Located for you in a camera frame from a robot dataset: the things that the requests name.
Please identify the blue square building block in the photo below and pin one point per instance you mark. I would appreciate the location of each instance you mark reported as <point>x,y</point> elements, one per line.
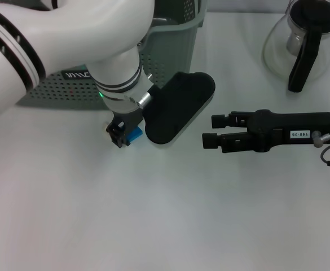
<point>135,135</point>

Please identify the grey-green perforated storage bin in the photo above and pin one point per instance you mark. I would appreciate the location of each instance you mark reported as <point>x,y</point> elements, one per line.
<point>176,50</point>

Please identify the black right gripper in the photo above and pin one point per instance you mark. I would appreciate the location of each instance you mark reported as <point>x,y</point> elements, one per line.
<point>283,127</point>

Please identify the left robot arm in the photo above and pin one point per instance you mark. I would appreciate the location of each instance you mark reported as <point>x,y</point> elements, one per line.
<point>68,36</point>

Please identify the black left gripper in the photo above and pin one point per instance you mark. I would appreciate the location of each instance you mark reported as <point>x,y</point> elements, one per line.
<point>128,118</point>

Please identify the glass pitcher black lid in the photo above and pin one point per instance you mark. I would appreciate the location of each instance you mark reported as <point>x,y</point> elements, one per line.
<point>308,17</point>

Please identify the white building block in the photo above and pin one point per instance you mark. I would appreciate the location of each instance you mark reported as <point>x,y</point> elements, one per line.
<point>105,126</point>

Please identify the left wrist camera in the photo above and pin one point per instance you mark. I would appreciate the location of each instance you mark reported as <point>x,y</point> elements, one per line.
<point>178,107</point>

